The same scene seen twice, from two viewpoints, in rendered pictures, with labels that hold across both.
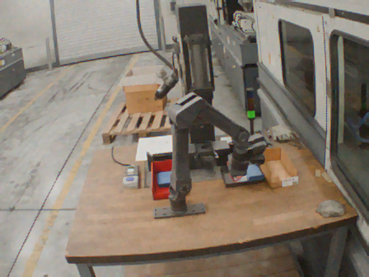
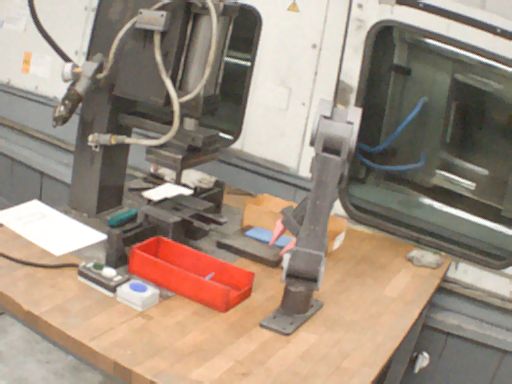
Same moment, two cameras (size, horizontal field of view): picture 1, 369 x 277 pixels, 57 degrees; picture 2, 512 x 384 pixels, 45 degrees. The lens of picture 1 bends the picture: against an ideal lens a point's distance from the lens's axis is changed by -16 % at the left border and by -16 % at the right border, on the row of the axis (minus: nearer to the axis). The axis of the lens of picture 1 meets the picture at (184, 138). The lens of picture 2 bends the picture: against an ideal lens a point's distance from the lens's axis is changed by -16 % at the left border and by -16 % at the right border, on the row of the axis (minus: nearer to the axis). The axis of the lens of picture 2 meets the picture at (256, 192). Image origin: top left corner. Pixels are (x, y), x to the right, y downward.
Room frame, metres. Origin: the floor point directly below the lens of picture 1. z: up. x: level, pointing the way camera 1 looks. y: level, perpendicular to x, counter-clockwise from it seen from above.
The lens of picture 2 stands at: (0.85, 1.34, 1.58)
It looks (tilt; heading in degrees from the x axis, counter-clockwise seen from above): 17 degrees down; 295
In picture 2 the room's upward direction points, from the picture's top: 11 degrees clockwise
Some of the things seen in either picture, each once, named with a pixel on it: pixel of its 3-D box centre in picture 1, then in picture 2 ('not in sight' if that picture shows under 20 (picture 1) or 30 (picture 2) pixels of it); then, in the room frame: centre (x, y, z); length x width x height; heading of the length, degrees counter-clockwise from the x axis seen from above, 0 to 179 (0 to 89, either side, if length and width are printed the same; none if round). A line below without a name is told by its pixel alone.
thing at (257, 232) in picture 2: (253, 170); (278, 234); (1.51, -0.28, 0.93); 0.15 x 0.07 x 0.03; 3
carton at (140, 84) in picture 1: (146, 87); not in sight; (5.22, 0.43, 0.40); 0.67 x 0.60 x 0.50; 174
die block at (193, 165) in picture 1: (207, 156); (174, 224); (1.71, -0.10, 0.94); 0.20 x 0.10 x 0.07; 92
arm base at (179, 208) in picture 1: (178, 203); (296, 299); (1.30, 0.05, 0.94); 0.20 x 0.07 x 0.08; 92
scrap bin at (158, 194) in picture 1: (165, 178); (189, 273); (1.54, 0.10, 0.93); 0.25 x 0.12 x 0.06; 2
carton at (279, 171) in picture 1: (277, 166); (294, 224); (1.52, -0.39, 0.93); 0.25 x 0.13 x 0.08; 2
